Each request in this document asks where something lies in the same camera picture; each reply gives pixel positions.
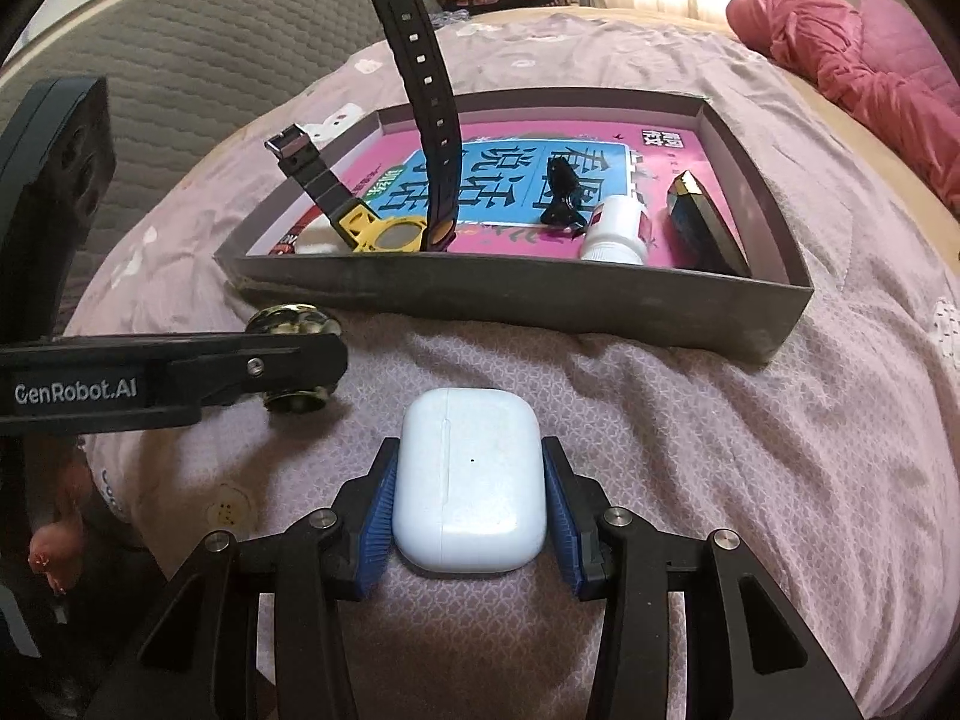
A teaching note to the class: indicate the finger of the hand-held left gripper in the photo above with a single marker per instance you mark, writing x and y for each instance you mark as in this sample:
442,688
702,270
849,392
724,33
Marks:
255,367

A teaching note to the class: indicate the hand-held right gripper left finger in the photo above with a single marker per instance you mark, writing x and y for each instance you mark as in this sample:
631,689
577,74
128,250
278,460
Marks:
379,517

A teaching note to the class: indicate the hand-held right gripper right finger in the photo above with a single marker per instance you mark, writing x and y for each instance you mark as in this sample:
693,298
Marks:
562,517

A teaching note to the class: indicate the white earbuds case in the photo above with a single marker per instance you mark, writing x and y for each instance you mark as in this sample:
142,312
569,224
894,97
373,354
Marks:
472,480

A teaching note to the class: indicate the white oval pad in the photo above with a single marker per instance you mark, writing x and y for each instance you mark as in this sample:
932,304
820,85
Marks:
319,240

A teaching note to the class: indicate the yellow and black wristwatch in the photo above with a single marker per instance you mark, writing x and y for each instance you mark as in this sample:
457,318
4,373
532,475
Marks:
375,229

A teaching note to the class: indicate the grey cardboard box tray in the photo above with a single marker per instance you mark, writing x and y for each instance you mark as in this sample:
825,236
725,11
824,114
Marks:
525,300

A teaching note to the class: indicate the white pill bottle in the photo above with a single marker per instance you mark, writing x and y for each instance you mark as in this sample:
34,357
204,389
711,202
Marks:
615,232

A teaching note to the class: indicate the black hair claw clip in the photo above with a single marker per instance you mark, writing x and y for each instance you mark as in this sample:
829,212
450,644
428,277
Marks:
564,195

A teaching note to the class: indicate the black and gold rectangular box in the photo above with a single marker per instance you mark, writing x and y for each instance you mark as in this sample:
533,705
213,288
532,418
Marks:
705,225

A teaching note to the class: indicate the person's left hand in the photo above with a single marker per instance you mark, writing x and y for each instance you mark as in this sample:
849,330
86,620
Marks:
60,547

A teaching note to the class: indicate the pink and blue book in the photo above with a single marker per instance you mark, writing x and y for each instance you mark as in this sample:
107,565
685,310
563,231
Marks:
495,240

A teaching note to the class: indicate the grey quilted headboard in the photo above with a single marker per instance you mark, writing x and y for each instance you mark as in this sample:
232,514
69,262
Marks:
225,52

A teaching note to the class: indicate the dark floral cloth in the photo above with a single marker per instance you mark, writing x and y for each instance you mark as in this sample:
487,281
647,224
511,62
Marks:
461,11

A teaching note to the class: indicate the pink quilted duvet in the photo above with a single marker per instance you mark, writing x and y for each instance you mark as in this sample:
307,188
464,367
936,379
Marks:
862,67

